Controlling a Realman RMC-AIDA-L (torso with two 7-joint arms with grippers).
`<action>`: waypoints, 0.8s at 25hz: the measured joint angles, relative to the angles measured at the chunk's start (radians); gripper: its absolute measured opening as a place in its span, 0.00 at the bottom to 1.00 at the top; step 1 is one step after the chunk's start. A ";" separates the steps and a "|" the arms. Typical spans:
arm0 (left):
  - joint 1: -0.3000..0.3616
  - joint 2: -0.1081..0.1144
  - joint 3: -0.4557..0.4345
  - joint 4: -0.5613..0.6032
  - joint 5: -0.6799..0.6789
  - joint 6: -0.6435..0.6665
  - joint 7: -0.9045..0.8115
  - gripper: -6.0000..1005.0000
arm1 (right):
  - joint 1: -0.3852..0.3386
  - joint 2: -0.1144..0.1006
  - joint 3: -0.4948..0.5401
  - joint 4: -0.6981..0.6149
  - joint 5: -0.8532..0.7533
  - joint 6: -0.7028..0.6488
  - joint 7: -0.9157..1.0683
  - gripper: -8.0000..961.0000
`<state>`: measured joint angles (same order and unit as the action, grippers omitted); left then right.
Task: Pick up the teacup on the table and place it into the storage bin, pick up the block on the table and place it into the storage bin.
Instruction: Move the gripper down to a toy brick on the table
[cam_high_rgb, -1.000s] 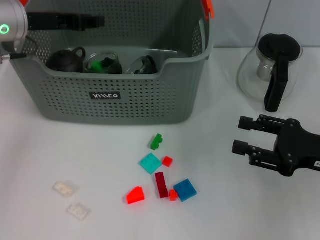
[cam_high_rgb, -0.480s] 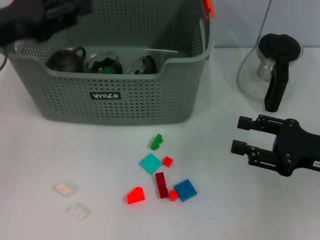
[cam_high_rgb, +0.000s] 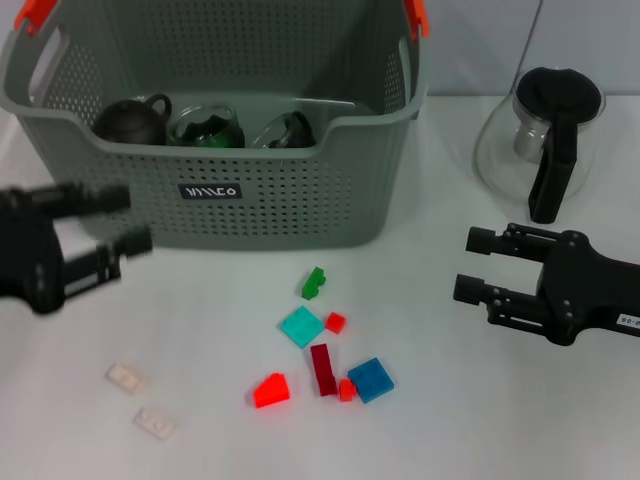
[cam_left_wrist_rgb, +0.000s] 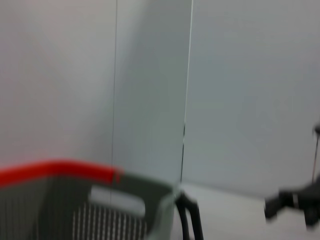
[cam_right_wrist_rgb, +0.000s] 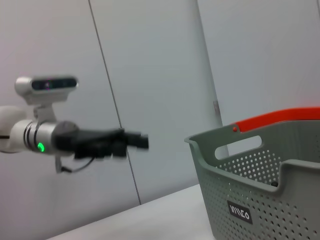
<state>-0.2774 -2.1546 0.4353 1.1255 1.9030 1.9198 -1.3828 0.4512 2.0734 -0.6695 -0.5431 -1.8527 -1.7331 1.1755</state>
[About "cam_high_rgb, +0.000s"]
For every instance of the teal square toy brick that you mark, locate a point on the teal square toy brick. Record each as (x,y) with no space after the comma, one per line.
(301,327)

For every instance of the red sloped toy brick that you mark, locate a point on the red sloped toy brick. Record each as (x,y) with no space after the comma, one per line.
(271,392)

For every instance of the grey perforated storage basket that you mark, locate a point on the grey perforated storage basket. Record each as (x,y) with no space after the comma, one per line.
(275,215)

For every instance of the blue square toy brick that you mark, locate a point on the blue square toy brick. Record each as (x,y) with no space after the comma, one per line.
(371,381)

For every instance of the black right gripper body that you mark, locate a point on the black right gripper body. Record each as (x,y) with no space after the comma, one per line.
(585,295)

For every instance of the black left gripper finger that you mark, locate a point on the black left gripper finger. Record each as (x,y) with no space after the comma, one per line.
(110,260)
(90,200)

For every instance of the dark red long brick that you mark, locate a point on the dark red long brick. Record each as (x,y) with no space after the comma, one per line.
(322,370)

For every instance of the white toy brick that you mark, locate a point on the white toy brick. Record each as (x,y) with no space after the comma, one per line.
(125,377)

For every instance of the white toy plate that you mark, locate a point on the white toy plate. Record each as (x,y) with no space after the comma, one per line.
(156,424)

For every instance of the dark clay teapot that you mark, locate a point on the dark clay teapot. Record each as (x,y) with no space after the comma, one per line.
(130,122)

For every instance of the green toy brick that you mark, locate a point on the green toy brick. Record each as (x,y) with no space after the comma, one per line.
(210,141)
(314,285)

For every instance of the small red toy brick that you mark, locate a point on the small red toy brick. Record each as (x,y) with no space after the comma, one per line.
(346,391)
(335,323)

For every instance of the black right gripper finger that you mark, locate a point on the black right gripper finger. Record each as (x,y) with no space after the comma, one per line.
(520,242)
(510,307)

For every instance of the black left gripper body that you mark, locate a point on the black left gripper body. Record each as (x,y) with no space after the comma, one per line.
(30,260)

